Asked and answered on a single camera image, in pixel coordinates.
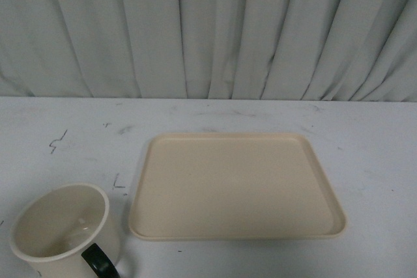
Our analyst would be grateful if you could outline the cream mug with black handle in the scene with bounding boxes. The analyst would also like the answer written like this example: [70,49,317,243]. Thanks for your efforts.
[10,183,121,277]

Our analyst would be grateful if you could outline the beige rectangular plastic tray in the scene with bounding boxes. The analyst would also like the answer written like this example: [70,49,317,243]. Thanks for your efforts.
[128,133,347,241]

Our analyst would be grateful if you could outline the grey-white pleated curtain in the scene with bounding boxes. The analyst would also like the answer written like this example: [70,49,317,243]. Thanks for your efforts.
[1,0,416,102]

